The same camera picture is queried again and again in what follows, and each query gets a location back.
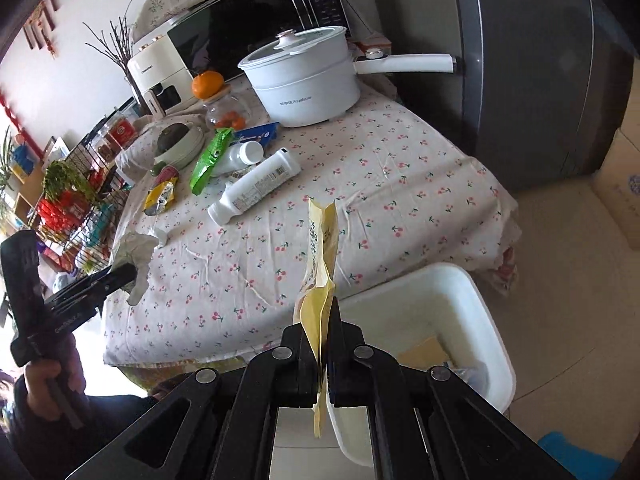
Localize white tissue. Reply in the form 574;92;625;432
114;230;172;307

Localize yellow floral under cloth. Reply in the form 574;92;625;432
117;352;247;397

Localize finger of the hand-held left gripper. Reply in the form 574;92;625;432
47;263;139;306
55;277;137;307

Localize person's left forearm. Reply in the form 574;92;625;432
7;375;157;463

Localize pink box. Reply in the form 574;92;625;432
350;34;394;59

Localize black microwave oven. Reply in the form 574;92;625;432
166;0;352;84

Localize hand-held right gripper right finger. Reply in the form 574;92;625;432
326;297;577;480

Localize white air fryer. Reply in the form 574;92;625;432
126;35;196;121

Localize glass pot lid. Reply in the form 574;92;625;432
238;26;348;69

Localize bare dry branches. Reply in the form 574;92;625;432
82;15;137;92

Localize blue snack box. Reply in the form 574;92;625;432
231;122;281;147

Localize white electric pot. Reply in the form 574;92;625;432
237;26;459;129

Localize red packet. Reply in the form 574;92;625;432
37;197;87;242

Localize cardboard box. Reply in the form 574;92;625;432
590;127;640;252

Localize clear plastic bottle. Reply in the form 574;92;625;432
447;360;489;391

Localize blue plastic stool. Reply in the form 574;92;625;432
537;430;624;480

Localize brown cardboard piece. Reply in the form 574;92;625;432
397;336;453;368

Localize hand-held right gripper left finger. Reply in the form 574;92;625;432
65;323;322;480

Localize green leafy vegetables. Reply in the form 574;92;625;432
42;160;97;202

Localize dark green squash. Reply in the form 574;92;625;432
157;122;189;154

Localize small yellow wrapper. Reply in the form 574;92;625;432
143;178;180;216

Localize person's left hand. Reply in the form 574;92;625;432
25;332;87;402

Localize cherry print tablecloth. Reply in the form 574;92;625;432
102;72;521;367

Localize white plastic bin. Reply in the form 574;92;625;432
327;262;517;467

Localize grey refrigerator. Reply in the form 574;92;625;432
360;0;637;194

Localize floral cloth cover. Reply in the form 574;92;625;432
131;0;326;42

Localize glass jar with wooden lid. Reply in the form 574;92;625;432
202;87;251;131

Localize black wire rack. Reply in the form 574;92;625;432
30;110;137;282

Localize large white plastic bottle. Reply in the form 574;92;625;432
207;147;303;226

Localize large orange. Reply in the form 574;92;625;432
191;70;225;100

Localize green snack packet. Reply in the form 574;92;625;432
189;127;235;196

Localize yellow paper packet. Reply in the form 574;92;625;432
294;197;342;441

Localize red wall decoration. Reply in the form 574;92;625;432
22;0;61;59

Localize small white plastic bottle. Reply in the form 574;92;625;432
212;140;265;177

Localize white bowl with green handle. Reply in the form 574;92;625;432
150;119;206;177

